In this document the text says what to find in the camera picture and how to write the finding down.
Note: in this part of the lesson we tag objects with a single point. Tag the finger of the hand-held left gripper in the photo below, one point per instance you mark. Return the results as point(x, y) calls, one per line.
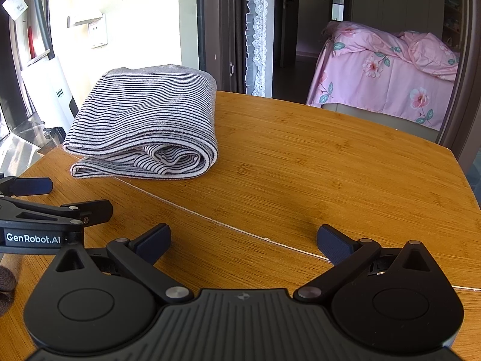
point(32, 186)
point(96, 211)

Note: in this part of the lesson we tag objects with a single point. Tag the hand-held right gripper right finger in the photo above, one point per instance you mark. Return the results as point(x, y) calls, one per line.
point(332, 244)

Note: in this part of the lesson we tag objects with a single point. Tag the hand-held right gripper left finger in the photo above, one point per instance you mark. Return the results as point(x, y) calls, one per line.
point(154, 241)

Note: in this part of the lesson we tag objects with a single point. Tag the striped black and white garment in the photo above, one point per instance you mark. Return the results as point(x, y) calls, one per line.
point(146, 116)

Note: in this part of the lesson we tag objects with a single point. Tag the white upright vacuum cleaner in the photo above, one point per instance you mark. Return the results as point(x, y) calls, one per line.
point(49, 90)

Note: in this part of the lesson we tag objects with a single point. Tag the bed with pink floral sheet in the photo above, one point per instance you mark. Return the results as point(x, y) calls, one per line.
point(375, 71)

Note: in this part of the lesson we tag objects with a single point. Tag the white paper tag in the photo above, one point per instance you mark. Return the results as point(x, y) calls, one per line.
point(15, 4)

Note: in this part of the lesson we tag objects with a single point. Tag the white lace curtain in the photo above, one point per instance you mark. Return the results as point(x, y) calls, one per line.
point(257, 34)

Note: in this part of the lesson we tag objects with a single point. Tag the wooden bookshelf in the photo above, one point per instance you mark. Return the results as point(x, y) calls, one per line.
point(453, 17)

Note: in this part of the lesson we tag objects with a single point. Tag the white wall socket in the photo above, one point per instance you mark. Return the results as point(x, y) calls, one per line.
point(92, 32)

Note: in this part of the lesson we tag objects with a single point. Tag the dark brown door frame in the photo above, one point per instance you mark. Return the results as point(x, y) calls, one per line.
point(221, 30)

